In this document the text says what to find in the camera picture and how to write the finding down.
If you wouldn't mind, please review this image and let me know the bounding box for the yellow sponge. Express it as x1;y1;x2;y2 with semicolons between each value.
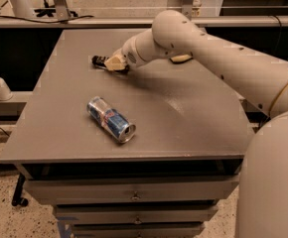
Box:
170;55;192;64

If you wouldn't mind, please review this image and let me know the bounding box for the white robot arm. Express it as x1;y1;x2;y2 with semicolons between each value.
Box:
105;10;288;238

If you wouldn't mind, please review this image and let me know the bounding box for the black office chair base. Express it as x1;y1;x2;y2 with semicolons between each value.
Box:
33;0;79;19

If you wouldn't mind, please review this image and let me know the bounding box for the middle grey drawer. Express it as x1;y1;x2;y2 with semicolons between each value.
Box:
55;203;217;224

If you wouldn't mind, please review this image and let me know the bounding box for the grey metal rail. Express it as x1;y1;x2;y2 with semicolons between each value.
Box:
0;16;288;29

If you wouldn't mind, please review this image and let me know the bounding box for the grey drawer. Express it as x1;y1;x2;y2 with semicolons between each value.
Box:
24;176;239;205
72;222;205;238
55;203;217;224

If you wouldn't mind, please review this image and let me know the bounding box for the black rxbar chocolate bar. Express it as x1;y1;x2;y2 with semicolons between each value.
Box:
91;56;129;74

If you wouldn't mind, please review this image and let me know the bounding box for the blue silver energy drink can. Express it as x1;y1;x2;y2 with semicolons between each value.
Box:
86;96;136;144

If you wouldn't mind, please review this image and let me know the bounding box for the black caster leg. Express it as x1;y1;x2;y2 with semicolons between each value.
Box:
12;174;29;207

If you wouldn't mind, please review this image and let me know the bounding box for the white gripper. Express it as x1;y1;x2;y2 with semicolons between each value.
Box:
104;38;147;71

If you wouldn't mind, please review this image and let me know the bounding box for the top grey drawer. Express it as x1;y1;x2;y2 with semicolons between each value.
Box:
24;176;239;205

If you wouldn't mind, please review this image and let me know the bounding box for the bottom grey drawer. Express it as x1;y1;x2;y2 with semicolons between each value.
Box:
72;222;205;238

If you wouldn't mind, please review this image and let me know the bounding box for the black cable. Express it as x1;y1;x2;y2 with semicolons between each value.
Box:
0;14;95;25

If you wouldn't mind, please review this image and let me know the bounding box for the grey drawer cabinet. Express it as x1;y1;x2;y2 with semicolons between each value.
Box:
1;30;252;238

